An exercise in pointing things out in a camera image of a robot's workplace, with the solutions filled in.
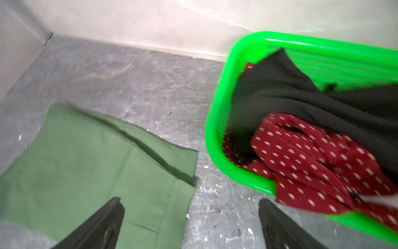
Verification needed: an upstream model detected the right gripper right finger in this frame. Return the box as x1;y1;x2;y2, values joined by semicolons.
259;199;326;249

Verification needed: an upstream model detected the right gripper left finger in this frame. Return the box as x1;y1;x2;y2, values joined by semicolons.
53;197;125;249

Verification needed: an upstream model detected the green plastic basket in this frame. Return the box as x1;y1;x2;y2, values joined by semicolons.
205;32;398;245

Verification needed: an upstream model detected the red polka dot skirt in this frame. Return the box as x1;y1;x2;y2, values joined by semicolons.
222;62;398;234

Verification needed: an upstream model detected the black skirt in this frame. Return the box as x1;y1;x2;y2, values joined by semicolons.
228;49;398;182

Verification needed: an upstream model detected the green skirt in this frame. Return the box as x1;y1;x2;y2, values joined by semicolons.
1;104;198;249

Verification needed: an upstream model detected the white garment in basket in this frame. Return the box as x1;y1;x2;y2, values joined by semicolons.
359;194;398;209

